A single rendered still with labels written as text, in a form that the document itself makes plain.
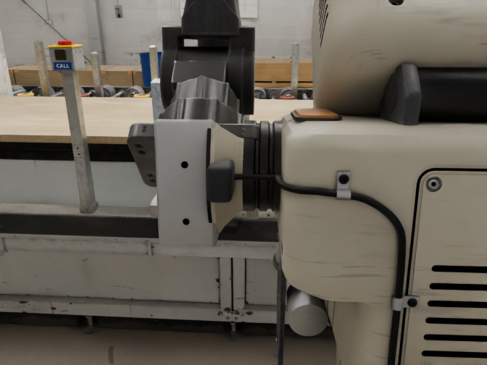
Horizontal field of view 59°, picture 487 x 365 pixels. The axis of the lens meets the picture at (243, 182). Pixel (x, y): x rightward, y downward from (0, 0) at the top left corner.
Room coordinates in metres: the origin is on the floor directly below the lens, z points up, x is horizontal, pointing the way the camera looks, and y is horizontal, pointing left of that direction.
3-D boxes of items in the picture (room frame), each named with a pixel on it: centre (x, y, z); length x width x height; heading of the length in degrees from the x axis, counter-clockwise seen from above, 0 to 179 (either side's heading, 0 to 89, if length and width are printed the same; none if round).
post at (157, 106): (1.27, 0.25, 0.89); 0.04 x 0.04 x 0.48; 86
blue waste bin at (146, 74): (6.98, 1.33, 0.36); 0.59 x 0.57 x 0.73; 176
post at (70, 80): (1.29, 0.51, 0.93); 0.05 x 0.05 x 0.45; 86
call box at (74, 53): (1.29, 0.51, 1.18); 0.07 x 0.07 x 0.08; 86
